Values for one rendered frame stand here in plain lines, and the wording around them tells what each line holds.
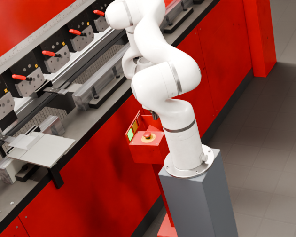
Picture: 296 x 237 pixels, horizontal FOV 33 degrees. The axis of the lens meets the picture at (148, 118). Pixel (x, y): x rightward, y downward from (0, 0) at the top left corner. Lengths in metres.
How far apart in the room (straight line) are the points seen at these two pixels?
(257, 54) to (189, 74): 2.47
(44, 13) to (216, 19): 1.49
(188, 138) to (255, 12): 2.26
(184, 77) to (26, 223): 1.04
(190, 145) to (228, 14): 2.01
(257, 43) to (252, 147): 0.93
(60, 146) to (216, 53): 1.66
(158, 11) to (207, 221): 0.81
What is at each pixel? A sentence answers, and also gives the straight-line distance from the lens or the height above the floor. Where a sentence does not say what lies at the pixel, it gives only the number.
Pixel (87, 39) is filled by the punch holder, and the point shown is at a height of 1.20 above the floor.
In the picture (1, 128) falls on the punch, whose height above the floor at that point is 1.12.
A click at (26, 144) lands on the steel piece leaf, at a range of 2.33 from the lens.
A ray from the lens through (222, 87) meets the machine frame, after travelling 3.69.
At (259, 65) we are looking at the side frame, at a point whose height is 0.11.
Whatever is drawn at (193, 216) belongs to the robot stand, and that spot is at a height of 0.80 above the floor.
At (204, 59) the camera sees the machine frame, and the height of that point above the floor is 0.57.
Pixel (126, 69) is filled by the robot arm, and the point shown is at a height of 1.14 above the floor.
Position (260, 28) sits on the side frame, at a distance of 3.99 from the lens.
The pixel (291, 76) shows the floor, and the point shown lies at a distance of 4.16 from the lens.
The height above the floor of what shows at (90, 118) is 0.88.
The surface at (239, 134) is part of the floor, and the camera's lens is 3.62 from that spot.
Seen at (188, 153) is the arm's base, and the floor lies 1.09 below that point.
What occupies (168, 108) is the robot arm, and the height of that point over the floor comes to 1.28.
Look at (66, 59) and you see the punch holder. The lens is 2.47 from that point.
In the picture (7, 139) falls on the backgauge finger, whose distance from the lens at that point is 2.42.
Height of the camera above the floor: 2.21
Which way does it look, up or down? 34 degrees down
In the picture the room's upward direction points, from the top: 17 degrees counter-clockwise
